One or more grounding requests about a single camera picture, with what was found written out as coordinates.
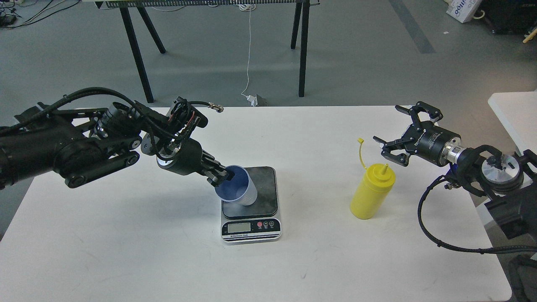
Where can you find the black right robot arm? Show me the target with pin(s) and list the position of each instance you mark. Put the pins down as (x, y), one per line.
(509, 181)

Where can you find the white power adapter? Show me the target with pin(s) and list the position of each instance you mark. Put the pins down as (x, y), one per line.
(257, 101)

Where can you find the white cardboard box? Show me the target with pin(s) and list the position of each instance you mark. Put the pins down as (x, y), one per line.
(465, 10)

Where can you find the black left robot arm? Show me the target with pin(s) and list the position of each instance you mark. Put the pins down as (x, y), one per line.
(96, 131)

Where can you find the yellow squeeze bottle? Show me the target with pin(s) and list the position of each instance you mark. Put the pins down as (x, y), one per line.
(374, 187)

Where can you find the silver digital kitchen scale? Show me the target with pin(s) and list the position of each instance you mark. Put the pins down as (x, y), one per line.
(258, 222)

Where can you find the black trestle table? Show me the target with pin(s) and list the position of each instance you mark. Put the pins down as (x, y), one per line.
(300, 29)

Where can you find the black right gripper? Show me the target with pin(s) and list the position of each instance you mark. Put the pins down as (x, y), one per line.
(427, 141)

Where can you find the blue plastic cup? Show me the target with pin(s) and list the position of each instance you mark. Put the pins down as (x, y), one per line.
(240, 189)

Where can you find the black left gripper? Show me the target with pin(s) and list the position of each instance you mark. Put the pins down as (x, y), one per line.
(188, 157)

